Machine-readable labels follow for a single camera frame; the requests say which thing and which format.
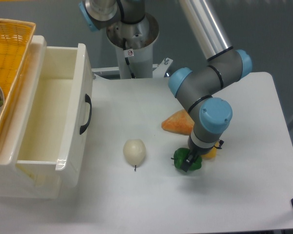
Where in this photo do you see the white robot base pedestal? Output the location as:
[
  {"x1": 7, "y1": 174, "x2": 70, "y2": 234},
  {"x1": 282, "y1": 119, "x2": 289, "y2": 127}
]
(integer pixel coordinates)
[{"x1": 92, "y1": 13, "x2": 173, "y2": 79}]

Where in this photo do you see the yellow bell pepper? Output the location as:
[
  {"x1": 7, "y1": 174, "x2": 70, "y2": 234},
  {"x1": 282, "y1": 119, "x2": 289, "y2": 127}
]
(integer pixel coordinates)
[{"x1": 202, "y1": 143, "x2": 219, "y2": 159}]

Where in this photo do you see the yellow woven basket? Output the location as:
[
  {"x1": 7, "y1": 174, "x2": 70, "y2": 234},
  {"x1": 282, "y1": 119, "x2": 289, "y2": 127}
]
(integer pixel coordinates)
[{"x1": 0, "y1": 19, "x2": 36, "y2": 136}]

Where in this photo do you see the white onion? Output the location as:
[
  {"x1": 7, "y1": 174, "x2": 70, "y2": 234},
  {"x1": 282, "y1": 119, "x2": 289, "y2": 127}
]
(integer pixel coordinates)
[{"x1": 123, "y1": 139, "x2": 146, "y2": 171}]

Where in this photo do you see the orange triangular bread piece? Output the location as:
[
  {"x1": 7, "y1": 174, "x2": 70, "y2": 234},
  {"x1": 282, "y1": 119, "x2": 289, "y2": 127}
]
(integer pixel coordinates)
[{"x1": 161, "y1": 110, "x2": 194, "y2": 136}]

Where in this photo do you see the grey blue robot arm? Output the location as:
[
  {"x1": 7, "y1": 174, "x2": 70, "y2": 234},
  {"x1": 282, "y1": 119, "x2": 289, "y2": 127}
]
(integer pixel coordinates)
[{"x1": 79, "y1": 0, "x2": 253, "y2": 172}]

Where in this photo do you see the white plastic drawer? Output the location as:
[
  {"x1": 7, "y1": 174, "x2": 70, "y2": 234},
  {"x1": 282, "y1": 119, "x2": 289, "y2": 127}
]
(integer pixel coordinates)
[{"x1": 17, "y1": 44, "x2": 93, "y2": 187}]

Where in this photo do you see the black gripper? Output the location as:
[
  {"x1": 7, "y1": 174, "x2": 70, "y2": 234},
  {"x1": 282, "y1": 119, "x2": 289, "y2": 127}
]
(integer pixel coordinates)
[{"x1": 180, "y1": 139, "x2": 224, "y2": 172}]

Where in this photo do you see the black drawer handle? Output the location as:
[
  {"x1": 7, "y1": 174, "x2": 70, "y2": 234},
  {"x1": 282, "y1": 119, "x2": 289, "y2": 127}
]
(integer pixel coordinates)
[{"x1": 79, "y1": 94, "x2": 92, "y2": 135}]

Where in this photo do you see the green bell pepper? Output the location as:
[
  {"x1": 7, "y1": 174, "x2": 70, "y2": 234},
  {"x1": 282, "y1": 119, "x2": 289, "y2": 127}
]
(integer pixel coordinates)
[{"x1": 171, "y1": 148, "x2": 202, "y2": 172}]

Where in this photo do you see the white drawer cabinet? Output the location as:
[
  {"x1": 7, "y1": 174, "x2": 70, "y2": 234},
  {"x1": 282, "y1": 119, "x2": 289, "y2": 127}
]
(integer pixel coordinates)
[{"x1": 0, "y1": 36, "x2": 61, "y2": 199}]

